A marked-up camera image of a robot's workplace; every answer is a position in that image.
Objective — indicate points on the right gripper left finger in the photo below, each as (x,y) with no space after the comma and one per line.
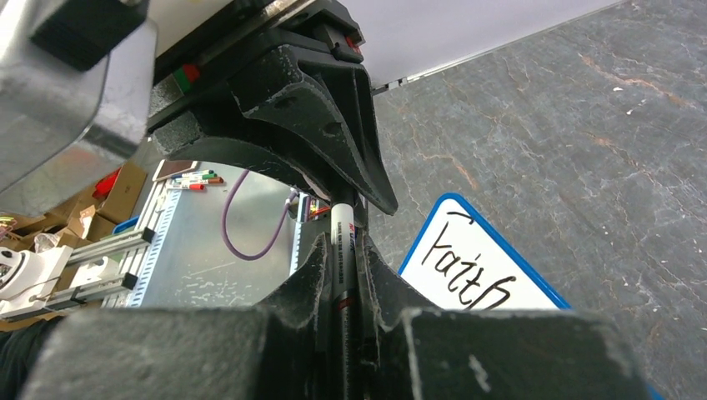
(295,304)

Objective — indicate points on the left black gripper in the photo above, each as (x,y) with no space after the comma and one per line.
(291,101)

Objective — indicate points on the cardboard boxes outside cell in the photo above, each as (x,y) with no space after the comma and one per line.
(90,215)

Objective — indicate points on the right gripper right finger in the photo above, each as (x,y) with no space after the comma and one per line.
(383,293)

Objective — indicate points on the coloured spare markers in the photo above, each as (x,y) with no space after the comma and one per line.
(194,181)

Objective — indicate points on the white device outside cell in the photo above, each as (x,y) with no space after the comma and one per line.
(28,279)

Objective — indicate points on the black whiteboard marker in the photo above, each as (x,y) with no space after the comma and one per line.
(344,302)

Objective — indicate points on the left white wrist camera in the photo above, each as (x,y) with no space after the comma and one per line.
(76,78)

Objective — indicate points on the blue-framed whiteboard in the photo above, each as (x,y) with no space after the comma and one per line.
(498,330)

